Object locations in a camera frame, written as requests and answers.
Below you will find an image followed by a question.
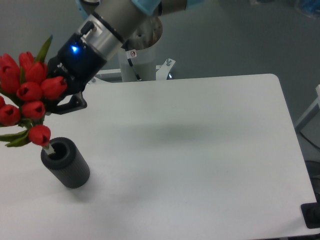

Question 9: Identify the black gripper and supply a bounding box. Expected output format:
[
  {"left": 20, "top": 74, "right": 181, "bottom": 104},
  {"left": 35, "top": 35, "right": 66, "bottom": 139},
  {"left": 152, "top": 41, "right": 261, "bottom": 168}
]
[{"left": 46, "top": 33, "right": 107, "bottom": 115}]

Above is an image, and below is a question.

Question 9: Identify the red tulip bouquet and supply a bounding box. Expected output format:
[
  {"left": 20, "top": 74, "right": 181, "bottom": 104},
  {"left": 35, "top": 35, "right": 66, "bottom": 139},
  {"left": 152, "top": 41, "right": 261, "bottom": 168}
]
[{"left": 0, "top": 36, "right": 68, "bottom": 155}]

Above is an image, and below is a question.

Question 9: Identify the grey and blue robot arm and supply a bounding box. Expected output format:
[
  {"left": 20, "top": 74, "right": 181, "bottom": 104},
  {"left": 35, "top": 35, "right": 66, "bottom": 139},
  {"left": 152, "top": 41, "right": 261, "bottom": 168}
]
[{"left": 46, "top": 0, "right": 202, "bottom": 115}]

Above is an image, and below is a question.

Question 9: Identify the dark grey ribbed vase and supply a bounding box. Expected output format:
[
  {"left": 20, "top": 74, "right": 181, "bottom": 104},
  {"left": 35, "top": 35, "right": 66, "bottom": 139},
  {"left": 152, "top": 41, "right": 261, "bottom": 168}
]
[{"left": 40, "top": 137, "right": 90, "bottom": 189}]

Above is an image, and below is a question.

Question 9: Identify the black device at table edge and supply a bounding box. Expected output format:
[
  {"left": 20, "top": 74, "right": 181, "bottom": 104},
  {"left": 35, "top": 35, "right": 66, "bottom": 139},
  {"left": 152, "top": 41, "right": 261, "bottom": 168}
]
[{"left": 300, "top": 202, "right": 320, "bottom": 229}]

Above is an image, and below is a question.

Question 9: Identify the black cable on pedestal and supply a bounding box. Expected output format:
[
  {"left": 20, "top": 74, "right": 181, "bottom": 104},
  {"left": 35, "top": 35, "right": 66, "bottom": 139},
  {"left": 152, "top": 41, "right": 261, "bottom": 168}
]
[{"left": 121, "top": 42, "right": 143, "bottom": 82}]

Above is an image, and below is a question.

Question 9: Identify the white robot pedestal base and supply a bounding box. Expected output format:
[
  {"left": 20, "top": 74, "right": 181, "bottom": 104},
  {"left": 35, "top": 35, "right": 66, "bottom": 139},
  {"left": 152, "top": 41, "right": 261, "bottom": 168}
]
[{"left": 84, "top": 14, "right": 176, "bottom": 85}]

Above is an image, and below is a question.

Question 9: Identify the white frame at right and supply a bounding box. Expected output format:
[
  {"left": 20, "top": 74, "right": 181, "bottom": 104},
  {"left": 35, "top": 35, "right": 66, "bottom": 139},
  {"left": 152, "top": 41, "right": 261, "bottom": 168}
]
[{"left": 294, "top": 85, "right": 320, "bottom": 133}]

